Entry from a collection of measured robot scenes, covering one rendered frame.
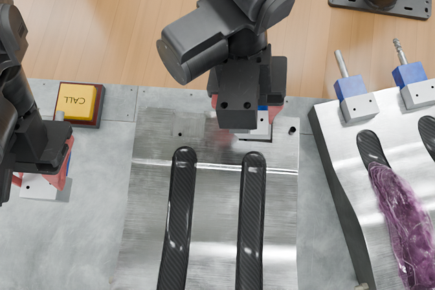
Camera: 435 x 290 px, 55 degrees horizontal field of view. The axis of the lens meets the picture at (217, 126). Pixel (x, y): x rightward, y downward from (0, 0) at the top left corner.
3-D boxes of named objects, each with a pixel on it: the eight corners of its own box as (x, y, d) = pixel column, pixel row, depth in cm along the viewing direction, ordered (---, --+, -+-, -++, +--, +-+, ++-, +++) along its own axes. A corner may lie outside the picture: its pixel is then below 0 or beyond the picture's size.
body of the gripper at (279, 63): (285, 101, 53) (285, 58, 47) (208, 100, 55) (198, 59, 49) (287, 65, 57) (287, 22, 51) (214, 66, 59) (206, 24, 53)
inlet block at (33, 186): (50, 115, 65) (36, 104, 59) (82, 117, 65) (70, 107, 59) (35, 200, 61) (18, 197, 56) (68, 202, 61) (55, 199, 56)
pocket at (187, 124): (175, 115, 71) (173, 108, 67) (206, 117, 70) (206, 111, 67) (172, 141, 69) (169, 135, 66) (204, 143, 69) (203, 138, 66)
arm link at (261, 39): (233, 75, 48) (225, 27, 43) (204, 52, 51) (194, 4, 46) (277, 46, 50) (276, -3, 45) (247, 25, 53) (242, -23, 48)
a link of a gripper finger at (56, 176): (70, 209, 55) (53, 164, 49) (17, 205, 56) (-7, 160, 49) (85, 169, 60) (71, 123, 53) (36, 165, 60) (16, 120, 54)
